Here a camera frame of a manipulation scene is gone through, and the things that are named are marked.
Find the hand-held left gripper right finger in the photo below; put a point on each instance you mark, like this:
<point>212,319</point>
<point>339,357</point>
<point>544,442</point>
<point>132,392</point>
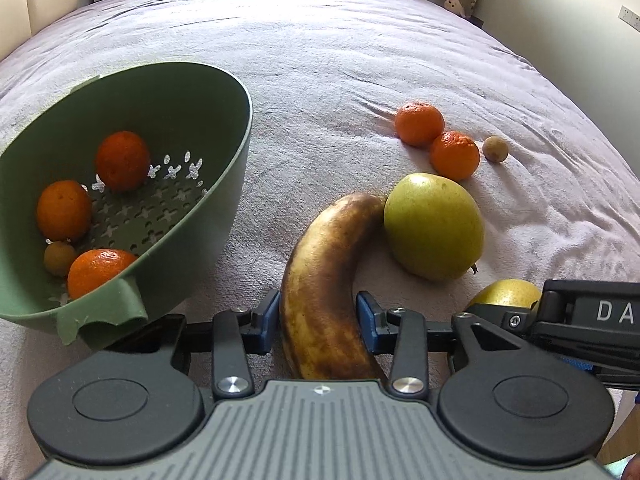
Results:
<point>366,317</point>

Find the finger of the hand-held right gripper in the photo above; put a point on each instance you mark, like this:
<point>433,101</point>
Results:
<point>580,364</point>
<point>515,319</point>

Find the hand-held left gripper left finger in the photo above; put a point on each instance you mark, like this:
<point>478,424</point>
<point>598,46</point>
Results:
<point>267,320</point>

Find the overripe spotted banana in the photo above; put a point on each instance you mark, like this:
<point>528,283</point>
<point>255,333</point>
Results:
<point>320,285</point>

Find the green apple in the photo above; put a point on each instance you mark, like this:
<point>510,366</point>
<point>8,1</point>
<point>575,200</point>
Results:
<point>432,225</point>

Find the small brown longan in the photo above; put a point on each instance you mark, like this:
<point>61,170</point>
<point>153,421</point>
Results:
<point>59,258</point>
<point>495,149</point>

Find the orange tangerine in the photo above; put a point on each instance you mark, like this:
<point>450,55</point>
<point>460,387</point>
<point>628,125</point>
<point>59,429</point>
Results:
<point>122,160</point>
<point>97,272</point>
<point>419,122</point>
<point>454,155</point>
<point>64,210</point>

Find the green plastic colander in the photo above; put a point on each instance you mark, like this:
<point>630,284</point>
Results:
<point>190,110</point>

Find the cream padded headboard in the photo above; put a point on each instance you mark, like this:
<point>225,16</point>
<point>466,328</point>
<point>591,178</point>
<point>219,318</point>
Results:
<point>30,0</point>

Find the white wall socket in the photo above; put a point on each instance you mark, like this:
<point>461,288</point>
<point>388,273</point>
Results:
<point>630,17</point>

